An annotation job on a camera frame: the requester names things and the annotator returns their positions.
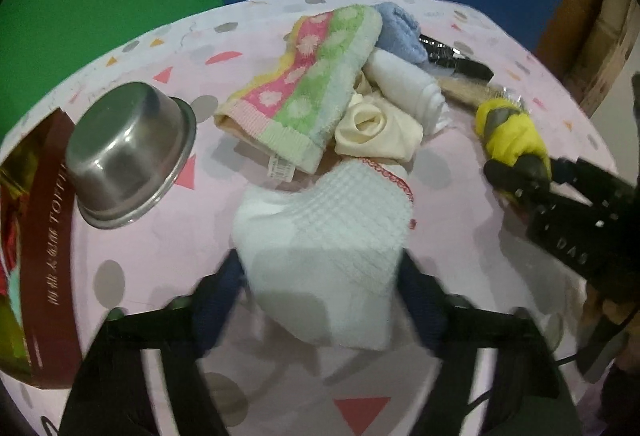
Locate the cream cloth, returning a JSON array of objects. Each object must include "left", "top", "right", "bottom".
[{"left": 334, "top": 71, "right": 425, "bottom": 163}]

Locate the white towel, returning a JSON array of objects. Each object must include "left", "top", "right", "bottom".
[{"left": 363, "top": 49, "right": 451, "bottom": 137}]

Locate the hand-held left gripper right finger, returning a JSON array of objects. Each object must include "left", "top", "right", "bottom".
[{"left": 397, "top": 249, "right": 583, "bottom": 436}]

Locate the white waffle cloth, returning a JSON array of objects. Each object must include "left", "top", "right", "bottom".
[{"left": 231, "top": 157, "right": 416, "bottom": 351}]

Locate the yellow cloth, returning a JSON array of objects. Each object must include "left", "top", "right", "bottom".
[{"left": 474, "top": 99, "right": 553, "bottom": 167}]

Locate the pink patterned tablecloth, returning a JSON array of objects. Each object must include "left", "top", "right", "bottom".
[{"left": 0, "top": 0, "right": 618, "bottom": 436}]

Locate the colourful shiny wrapper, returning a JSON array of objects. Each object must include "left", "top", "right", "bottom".
[{"left": 0, "top": 136, "right": 42, "bottom": 367}]

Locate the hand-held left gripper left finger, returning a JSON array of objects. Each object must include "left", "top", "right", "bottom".
[{"left": 60, "top": 249, "right": 251, "bottom": 436}]

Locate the dark red box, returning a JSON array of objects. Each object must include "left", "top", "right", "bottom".
[{"left": 0, "top": 109, "right": 88, "bottom": 389}]

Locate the light blue towel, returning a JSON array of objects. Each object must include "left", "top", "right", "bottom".
[{"left": 372, "top": 1, "right": 426, "bottom": 64}]

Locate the black purple foil packet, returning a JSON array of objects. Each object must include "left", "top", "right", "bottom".
[{"left": 419, "top": 34, "right": 496, "bottom": 82}]

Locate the wooden brush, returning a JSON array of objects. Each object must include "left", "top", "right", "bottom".
[{"left": 437, "top": 79, "right": 526, "bottom": 109}]

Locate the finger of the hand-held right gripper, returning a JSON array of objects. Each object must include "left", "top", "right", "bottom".
[
  {"left": 550, "top": 156, "right": 633, "bottom": 199},
  {"left": 484, "top": 156, "right": 556, "bottom": 214}
]

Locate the steel bowl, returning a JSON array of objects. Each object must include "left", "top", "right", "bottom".
[{"left": 65, "top": 82, "right": 197, "bottom": 231}]

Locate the person's right hand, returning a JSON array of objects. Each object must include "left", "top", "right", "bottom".
[{"left": 580, "top": 283, "right": 633, "bottom": 337}]

